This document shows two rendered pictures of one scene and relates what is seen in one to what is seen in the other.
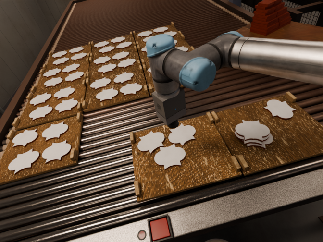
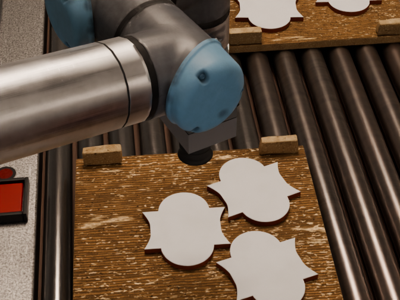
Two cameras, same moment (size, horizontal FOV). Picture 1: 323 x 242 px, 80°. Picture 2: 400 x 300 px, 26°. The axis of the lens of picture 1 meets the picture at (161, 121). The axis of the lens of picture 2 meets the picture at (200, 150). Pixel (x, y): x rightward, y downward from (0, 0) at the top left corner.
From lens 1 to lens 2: 95 cm
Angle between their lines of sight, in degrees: 60
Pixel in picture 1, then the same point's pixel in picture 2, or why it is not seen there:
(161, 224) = (8, 202)
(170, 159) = (172, 228)
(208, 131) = not seen: outside the picture
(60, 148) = (273, 12)
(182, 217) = (12, 246)
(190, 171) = (121, 271)
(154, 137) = (267, 196)
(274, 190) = not seen: outside the picture
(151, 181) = (118, 186)
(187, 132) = (270, 284)
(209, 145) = not seen: outside the picture
